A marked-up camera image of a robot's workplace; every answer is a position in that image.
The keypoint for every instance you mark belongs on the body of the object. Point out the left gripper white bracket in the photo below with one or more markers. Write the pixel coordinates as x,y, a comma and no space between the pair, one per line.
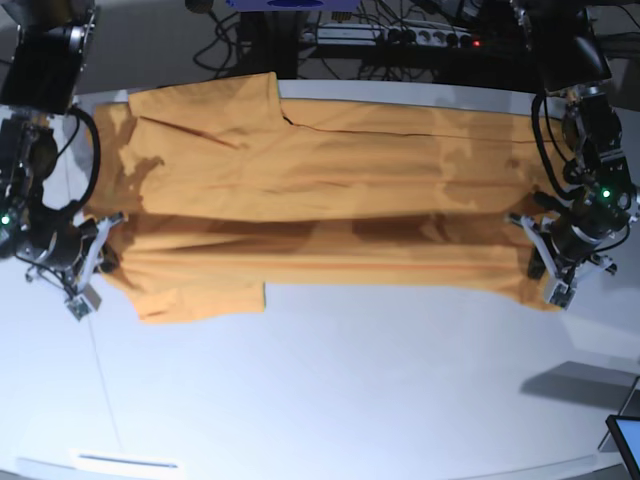
565,253

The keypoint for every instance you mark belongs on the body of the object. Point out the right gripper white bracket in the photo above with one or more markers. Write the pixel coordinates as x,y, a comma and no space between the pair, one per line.
71,254

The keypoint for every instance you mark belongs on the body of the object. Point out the yellow T-shirt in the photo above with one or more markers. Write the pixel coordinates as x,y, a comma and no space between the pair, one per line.
227,186

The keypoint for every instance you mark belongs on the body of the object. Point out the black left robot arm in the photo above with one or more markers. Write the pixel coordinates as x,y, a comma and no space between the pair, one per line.
595,198

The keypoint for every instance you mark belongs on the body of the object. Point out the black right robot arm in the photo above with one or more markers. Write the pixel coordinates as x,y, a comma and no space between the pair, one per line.
53,39

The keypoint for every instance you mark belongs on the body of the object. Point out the tablet screen with stand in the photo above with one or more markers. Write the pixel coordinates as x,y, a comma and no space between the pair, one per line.
622,436

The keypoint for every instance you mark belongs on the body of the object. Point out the white flat strip on table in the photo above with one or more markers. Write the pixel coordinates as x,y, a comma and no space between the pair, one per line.
86,457

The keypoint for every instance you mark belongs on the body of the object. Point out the white power strip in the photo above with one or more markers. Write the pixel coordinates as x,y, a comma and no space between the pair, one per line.
422,35

